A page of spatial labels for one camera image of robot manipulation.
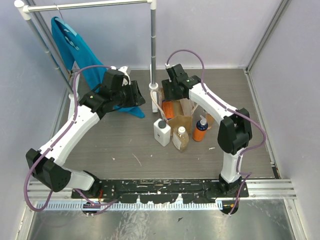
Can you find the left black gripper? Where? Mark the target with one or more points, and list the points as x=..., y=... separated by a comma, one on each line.
x=136, y=92

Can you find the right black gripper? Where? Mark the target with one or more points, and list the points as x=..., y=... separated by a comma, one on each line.
x=168, y=96

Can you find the orange bottle blue cap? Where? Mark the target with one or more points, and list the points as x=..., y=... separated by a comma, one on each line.
x=168, y=109

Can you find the canvas burlap tote bag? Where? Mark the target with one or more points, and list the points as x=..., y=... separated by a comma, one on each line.
x=184, y=110

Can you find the blue orange pump bottle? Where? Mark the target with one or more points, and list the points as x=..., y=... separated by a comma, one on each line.
x=200, y=129

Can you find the pink cap peach bottle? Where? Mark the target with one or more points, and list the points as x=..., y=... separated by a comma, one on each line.
x=210, y=120

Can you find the white bottle black cap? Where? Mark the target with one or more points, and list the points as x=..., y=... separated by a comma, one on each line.
x=162, y=132

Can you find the clear amber bottle white cap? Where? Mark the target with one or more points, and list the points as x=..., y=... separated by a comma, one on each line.
x=180, y=138

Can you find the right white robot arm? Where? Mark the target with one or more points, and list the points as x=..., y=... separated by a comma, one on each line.
x=234, y=131

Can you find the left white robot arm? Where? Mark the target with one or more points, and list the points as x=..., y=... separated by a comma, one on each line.
x=47, y=163

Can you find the white metal clothes rack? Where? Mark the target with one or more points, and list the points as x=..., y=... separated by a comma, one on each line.
x=26, y=11

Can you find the teal cloth shirt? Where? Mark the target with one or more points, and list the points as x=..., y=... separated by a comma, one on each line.
x=73, y=48

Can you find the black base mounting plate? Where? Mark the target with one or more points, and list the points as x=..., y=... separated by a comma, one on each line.
x=160, y=191

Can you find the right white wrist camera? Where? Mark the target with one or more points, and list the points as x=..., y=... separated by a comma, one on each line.
x=167, y=66

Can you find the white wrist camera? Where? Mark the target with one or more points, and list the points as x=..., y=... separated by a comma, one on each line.
x=126, y=71
x=167, y=66

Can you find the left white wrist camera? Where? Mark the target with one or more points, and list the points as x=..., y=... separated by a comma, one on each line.
x=126, y=71

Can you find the aluminium frame rail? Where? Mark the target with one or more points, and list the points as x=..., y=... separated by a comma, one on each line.
x=258, y=189

